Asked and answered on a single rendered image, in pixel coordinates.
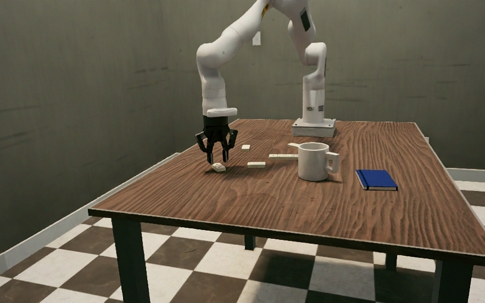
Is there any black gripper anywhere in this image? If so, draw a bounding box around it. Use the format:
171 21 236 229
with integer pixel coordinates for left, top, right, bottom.
194 115 238 165

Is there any blue notebook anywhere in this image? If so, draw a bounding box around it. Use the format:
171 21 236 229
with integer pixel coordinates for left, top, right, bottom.
356 170 398 191

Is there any white mug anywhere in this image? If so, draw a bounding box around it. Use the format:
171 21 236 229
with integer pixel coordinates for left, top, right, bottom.
298 142 339 181

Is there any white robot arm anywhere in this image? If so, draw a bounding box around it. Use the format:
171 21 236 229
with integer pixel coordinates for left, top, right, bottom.
196 0 327 124

